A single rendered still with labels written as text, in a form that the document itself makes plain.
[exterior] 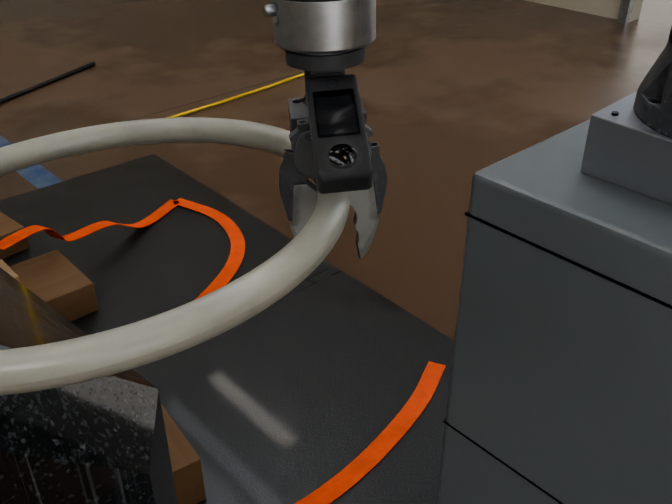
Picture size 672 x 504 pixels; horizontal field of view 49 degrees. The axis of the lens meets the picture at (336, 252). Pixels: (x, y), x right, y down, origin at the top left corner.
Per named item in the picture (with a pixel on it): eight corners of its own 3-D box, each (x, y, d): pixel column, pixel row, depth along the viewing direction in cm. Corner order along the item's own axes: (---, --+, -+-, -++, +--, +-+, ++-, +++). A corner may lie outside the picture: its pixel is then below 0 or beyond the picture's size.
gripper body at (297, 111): (362, 148, 76) (359, 29, 70) (375, 182, 69) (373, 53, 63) (288, 154, 75) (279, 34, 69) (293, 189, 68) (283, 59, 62)
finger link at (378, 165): (392, 204, 73) (374, 122, 68) (394, 211, 71) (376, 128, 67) (345, 216, 73) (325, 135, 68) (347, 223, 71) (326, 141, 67)
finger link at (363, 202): (380, 228, 79) (362, 151, 74) (390, 256, 74) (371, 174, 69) (352, 235, 79) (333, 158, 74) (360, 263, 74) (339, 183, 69)
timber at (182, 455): (206, 499, 151) (201, 458, 145) (152, 527, 145) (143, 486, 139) (148, 414, 172) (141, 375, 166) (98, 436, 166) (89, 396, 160)
